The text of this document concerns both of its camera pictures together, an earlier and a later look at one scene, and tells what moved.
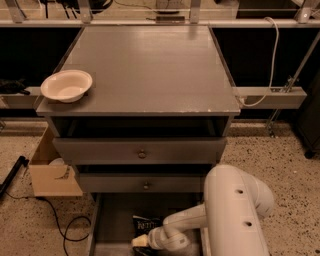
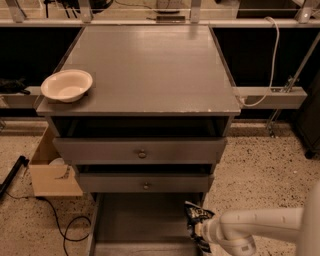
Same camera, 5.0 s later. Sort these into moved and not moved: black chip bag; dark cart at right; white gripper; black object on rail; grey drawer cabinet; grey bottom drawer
Moved: white gripper; black chip bag
Not moved: dark cart at right; grey bottom drawer; black object on rail; grey drawer cabinet
